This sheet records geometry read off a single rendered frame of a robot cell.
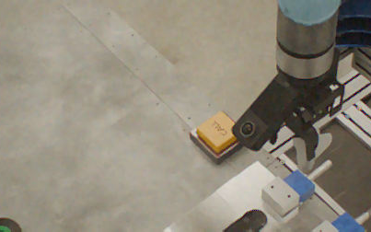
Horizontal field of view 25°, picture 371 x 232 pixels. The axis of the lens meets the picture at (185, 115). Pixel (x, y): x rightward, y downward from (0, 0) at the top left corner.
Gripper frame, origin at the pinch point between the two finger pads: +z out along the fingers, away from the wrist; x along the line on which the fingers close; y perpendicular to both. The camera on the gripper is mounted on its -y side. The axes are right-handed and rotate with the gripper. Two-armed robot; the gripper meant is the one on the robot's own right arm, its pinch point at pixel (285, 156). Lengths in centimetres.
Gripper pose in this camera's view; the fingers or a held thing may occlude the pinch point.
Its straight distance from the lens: 126.6
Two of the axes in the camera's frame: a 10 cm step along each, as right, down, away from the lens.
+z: 0.5, 6.2, 7.9
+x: -6.3, -5.9, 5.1
